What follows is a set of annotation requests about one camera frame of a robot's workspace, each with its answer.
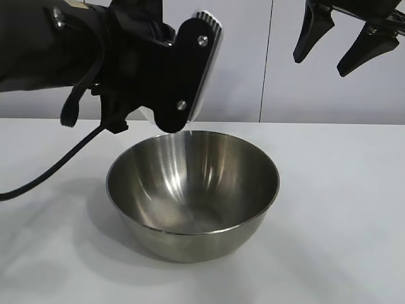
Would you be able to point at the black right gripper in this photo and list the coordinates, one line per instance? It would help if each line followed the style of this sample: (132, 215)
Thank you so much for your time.
(364, 9)

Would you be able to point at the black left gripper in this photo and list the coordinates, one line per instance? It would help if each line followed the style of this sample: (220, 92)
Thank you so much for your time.
(133, 69)

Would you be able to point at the stainless steel mixing bowl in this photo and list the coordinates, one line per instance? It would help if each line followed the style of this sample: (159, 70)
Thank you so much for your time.
(177, 196)

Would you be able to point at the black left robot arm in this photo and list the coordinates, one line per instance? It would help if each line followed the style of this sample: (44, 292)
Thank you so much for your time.
(41, 47)

